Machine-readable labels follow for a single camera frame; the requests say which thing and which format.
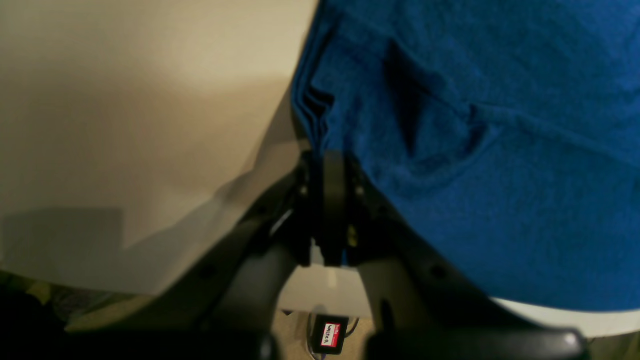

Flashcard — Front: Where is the small black labelled device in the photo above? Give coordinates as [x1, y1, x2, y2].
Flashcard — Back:
[307, 314, 349, 355]

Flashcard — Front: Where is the dark blue t-shirt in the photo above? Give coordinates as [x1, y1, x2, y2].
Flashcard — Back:
[291, 0, 640, 312]

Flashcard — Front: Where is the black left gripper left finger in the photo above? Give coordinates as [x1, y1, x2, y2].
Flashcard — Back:
[65, 150, 314, 360]

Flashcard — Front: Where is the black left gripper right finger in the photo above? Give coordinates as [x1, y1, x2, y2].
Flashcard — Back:
[345, 157, 586, 351]

